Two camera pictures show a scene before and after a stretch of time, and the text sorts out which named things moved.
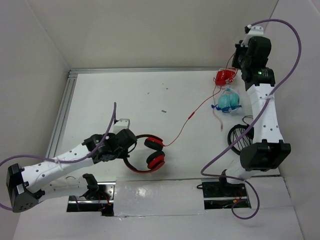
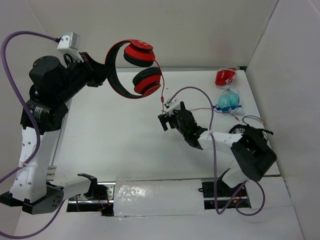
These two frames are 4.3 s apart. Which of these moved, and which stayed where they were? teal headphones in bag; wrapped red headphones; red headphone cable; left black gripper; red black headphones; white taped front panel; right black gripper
Moved: red headphone cable; red black headphones; right black gripper; left black gripper
Stayed: teal headphones in bag; white taped front panel; wrapped red headphones
